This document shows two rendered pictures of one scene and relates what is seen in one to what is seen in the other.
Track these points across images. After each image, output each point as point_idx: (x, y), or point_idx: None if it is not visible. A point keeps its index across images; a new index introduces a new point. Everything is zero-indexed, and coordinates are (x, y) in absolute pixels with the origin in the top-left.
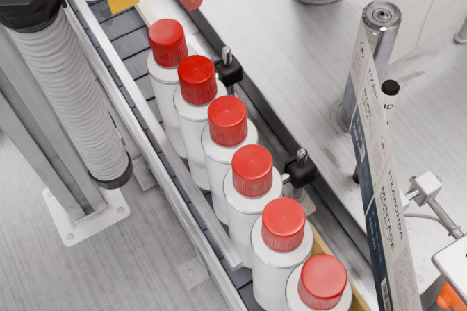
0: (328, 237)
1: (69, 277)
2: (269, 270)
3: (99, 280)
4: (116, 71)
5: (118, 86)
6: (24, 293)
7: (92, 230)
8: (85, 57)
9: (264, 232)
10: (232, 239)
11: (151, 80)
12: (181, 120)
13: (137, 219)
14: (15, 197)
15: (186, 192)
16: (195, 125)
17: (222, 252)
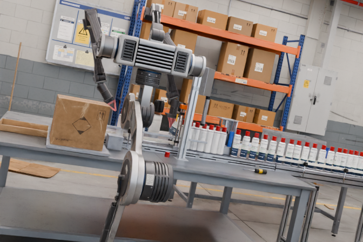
0: None
1: (193, 162)
2: (213, 133)
3: (195, 161)
4: (172, 136)
5: (163, 146)
6: (194, 163)
7: (186, 159)
8: (147, 151)
9: (212, 127)
10: (202, 143)
11: None
12: (191, 129)
13: (186, 158)
14: (175, 160)
15: (194, 141)
16: (193, 129)
17: (204, 142)
